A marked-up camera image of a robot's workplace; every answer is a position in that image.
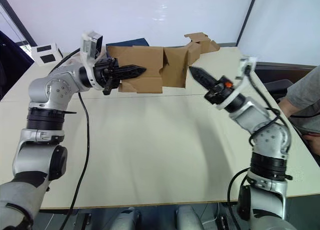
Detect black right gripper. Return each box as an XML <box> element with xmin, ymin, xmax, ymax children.
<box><xmin>188</xmin><ymin>66</ymin><xmax>235</xmax><ymax>106</ymax></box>

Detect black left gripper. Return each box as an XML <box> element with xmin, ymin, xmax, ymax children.
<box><xmin>93</xmin><ymin>57</ymin><xmax>147</xmax><ymax>96</ymax></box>

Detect small brown cardboard box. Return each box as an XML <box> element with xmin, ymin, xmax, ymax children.
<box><xmin>106</xmin><ymin>45</ymin><xmax>188</xmax><ymax>94</ymax></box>

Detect open brown cardboard carton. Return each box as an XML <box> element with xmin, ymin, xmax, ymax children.
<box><xmin>184</xmin><ymin>32</ymin><xmax>221</xmax><ymax>66</ymax></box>

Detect white box with black patches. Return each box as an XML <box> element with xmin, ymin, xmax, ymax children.
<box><xmin>30</xmin><ymin>42</ymin><xmax>64</xmax><ymax>66</ymax></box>

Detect person's bare hand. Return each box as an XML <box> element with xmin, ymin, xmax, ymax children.
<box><xmin>277</xmin><ymin>98</ymin><xmax>300</xmax><ymax>117</ymax></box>

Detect dark blue flat folder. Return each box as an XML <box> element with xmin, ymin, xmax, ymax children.
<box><xmin>105</xmin><ymin>37</ymin><xmax>151</xmax><ymax>47</ymax></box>

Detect black office chair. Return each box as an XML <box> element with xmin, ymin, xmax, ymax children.
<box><xmin>254</xmin><ymin>62</ymin><xmax>296</xmax><ymax>99</ymax></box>

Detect person's grey trouser leg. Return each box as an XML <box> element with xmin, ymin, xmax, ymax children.
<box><xmin>289</xmin><ymin>100</ymin><xmax>320</xmax><ymax>135</ymax></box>

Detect dark blue garment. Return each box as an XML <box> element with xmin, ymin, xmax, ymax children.
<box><xmin>0</xmin><ymin>29</ymin><xmax>35</xmax><ymax>101</ymax></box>

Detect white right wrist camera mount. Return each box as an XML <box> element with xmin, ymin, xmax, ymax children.
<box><xmin>216</xmin><ymin>56</ymin><xmax>258</xmax><ymax>111</ymax></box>

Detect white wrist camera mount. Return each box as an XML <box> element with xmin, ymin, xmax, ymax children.
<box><xmin>79</xmin><ymin>30</ymin><xmax>105</xmax><ymax>89</ymax></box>
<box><xmin>216</xmin><ymin>56</ymin><xmax>258</xmax><ymax>111</ymax></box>

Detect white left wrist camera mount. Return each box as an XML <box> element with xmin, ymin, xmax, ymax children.
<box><xmin>79</xmin><ymin>30</ymin><xmax>105</xmax><ymax>89</ymax></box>

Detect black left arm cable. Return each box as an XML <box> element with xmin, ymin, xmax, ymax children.
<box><xmin>49</xmin><ymin>47</ymin><xmax>91</xmax><ymax>230</ymax></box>

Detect black window frame bar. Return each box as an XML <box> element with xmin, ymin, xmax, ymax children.
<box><xmin>4</xmin><ymin>0</ymin><xmax>39</xmax><ymax>46</ymax></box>
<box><xmin>235</xmin><ymin>0</ymin><xmax>260</xmax><ymax>48</ymax></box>

